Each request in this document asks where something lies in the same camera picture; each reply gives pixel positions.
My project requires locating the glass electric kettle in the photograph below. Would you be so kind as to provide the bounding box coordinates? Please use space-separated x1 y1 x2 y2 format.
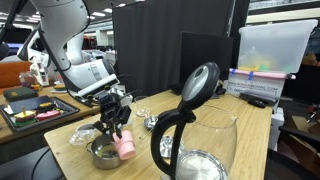
149 61 238 180

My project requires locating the black tray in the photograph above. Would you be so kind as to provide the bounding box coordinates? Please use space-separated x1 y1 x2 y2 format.
0 95 81 133

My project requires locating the pink mug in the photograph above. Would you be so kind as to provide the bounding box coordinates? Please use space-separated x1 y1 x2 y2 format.
112 130 137 161

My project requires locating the pink toy block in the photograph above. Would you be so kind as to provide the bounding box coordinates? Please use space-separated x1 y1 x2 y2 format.
35 109 62 122

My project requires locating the clear jar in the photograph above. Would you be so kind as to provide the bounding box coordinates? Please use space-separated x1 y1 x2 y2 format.
18 71 36 88

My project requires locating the white figure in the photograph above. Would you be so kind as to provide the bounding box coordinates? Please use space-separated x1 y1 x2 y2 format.
29 61 51 87

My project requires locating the black armchair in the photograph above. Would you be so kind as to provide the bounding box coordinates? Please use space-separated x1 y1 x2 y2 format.
264 124 320 180

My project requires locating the orange sofa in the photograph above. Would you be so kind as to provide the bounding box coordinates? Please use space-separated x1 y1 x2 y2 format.
0 60 33 89

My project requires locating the black computer mouse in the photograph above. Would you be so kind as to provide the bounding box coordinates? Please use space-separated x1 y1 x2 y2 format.
247 98 267 109

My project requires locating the black curtain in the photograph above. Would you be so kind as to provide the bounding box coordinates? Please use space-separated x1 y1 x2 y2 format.
112 0 249 98

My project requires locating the stack of coloured items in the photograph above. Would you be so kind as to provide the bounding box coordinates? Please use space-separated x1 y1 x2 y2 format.
53 81 69 94

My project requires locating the dark toy block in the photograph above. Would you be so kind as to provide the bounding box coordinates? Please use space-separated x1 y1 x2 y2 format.
37 101 57 113

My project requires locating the black flat device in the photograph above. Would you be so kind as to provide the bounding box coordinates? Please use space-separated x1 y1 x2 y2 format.
239 92 278 103

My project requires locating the small clear glass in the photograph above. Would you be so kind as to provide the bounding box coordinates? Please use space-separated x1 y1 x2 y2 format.
134 95 151 118

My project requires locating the black computer monitor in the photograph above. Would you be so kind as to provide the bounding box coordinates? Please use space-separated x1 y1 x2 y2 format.
179 31 235 93

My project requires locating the dark green box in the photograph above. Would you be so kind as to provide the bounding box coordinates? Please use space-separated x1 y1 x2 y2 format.
3 86 39 103

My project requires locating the dark blue mat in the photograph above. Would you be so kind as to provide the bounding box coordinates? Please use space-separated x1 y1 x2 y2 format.
9 95 54 114

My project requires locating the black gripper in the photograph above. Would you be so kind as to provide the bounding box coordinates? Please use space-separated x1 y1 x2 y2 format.
93 93 133 138

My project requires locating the white box with pink lid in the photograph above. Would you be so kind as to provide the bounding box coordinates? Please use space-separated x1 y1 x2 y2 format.
227 68 296 99

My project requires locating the silver bowl with handles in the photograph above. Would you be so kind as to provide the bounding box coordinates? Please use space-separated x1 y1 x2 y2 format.
85 134 124 170

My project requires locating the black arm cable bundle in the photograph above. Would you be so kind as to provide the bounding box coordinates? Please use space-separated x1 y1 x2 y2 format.
35 26 141 108

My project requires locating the yellow green toy sandwich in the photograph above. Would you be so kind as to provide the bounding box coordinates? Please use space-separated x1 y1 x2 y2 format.
13 109 38 128

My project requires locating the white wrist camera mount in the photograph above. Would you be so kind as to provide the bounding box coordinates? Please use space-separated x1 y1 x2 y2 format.
77 73 121 98

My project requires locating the clear plastic storage bin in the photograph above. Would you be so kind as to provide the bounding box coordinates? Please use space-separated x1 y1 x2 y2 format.
237 19 319 74

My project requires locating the small silver strainer bowl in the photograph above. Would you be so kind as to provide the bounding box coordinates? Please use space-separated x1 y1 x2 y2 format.
139 114 160 139

